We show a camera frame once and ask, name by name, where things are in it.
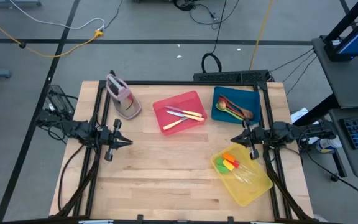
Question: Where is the chrome grater pink handle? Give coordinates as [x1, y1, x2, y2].
[106, 73, 142, 121]

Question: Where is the cream-handled knife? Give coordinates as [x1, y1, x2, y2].
[166, 111, 205, 123]
[165, 105, 203, 119]
[162, 117, 188, 131]

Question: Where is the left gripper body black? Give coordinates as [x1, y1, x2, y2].
[96, 119, 122, 162]

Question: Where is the dark wooden spoon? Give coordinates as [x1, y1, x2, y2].
[219, 94, 255, 121]

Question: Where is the black aluminium rig frame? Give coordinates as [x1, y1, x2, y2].
[54, 79, 315, 224]

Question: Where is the red silicone spoon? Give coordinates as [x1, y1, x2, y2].
[218, 96, 250, 121]

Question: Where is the gold metal spoon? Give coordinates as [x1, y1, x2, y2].
[218, 100, 249, 121]

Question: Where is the white floor cable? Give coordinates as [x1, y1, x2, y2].
[9, 0, 106, 31]

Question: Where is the yellow spatula clear handle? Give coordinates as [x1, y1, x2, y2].
[222, 159, 251, 184]

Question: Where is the grey desk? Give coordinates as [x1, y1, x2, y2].
[293, 35, 358, 178]

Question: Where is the white canister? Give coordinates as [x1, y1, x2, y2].
[315, 136, 343, 154]

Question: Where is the blue plastic bin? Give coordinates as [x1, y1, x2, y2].
[211, 86, 262, 126]

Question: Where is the yellow hanging cable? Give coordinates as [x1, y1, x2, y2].
[249, 0, 275, 71]

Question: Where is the green silicone spoon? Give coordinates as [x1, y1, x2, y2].
[215, 102, 246, 122]

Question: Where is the clear plastic spoon orange handle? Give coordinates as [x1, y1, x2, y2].
[222, 152, 251, 180]

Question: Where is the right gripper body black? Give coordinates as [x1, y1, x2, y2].
[242, 118, 272, 161]

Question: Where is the pink plastic bin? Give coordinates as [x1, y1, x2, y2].
[152, 90, 208, 137]

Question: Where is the grey stand base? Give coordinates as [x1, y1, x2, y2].
[0, 0, 42, 7]

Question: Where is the white paper sheet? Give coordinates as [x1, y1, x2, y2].
[290, 107, 311, 125]

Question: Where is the black floor cable bundle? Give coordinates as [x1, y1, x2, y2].
[172, 0, 241, 30]

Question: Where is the yellow extension cable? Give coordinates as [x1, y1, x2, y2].
[0, 9, 104, 59]

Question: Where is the black perforated power strip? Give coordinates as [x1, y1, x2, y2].
[193, 69, 270, 83]

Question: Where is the red spatula clear handle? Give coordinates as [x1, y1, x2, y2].
[231, 159, 254, 181]

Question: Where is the black hanging cable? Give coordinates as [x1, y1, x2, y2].
[201, 0, 228, 74]

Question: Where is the yellow plastic bin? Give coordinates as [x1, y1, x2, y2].
[210, 142, 273, 207]

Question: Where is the black mesh control box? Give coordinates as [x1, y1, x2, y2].
[44, 84, 76, 121]

